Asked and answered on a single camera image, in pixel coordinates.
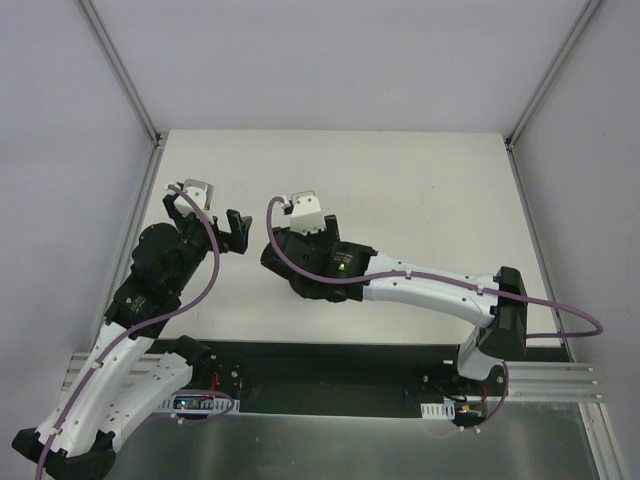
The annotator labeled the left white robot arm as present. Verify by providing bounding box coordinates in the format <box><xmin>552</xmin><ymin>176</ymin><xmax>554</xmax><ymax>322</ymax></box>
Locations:
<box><xmin>12</xmin><ymin>186</ymin><xmax>252</xmax><ymax>479</ymax></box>

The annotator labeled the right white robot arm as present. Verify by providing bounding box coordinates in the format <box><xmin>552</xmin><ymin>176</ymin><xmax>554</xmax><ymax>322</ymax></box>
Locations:
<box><xmin>261</xmin><ymin>215</ymin><xmax>527</xmax><ymax>395</ymax></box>

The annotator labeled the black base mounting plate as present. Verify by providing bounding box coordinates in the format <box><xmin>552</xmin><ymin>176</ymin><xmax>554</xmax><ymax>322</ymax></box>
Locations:
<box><xmin>164</xmin><ymin>339</ymin><xmax>509</xmax><ymax>416</ymax></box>

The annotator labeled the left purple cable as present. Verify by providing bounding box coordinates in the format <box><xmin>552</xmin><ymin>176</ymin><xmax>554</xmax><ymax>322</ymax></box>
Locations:
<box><xmin>35</xmin><ymin>183</ymin><xmax>236</xmax><ymax>480</ymax></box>

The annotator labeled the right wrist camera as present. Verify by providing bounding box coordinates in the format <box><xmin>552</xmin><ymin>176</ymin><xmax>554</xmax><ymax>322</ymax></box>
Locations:
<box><xmin>282</xmin><ymin>190</ymin><xmax>326</xmax><ymax>235</ymax></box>

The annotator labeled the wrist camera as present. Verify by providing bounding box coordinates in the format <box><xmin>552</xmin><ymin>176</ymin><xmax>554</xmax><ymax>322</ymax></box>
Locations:
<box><xmin>167</xmin><ymin>179</ymin><xmax>214</xmax><ymax>216</ymax></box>
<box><xmin>282</xmin><ymin>190</ymin><xmax>326</xmax><ymax>235</ymax></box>

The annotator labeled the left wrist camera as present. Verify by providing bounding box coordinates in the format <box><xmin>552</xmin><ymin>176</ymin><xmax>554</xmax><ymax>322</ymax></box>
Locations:
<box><xmin>167</xmin><ymin>179</ymin><xmax>214</xmax><ymax>216</ymax></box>

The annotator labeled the left white cable duct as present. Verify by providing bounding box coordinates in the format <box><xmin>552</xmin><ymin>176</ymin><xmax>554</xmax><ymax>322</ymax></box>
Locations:
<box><xmin>154</xmin><ymin>394</ymin><xmax>240</xmax><ymax>415</ymax></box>

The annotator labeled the white cable duct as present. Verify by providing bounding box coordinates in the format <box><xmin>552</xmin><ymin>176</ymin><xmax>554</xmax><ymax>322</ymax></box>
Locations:
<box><xmin>154</xmin><ymin>394</ymin><xmax>240</xmax><ymax>415</ymax></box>
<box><xmin>420</xmin><ymin>401</ymin><xmax>456</xmax><ymax>421</ymax></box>

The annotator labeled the right aluminium frame post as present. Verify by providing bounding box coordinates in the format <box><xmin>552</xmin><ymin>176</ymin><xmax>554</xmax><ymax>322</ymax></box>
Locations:
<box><xmin>504</xmin><ymin>0</ymin><xmax>605</xmax><ymax>152</ymax></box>

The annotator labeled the aluminium frame post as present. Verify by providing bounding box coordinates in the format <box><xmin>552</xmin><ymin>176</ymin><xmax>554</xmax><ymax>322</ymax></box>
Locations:
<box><xmin>504</xmin><ymin>0</ymin><xmax>605</xmax><ymax>152</ymax></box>
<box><xmin>75</xmin><ymin>0</ymin><xmax>164</xmax><ymax>147</ymax></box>

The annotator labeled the left aluminium frame post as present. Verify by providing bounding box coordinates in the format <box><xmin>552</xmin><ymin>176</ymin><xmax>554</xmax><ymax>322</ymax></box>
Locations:
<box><xmin>75</xmin><ymin>0</ymin><xmax>164</xmax><ymax>147</ymax></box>

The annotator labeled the right white cable duct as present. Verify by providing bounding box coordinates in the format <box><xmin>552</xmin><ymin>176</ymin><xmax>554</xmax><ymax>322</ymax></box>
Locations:
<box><xmin>420</xmin><ymin>401</ymin><xmax>456</xmax><ymax>421</ymax></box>

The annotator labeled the front aluminium rail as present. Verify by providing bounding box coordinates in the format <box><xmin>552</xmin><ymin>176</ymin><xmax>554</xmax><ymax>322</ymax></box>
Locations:
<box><xmin>59</xmin><ymin>352</ymin><xmax>604</xmax><ymax>403</ymax></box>

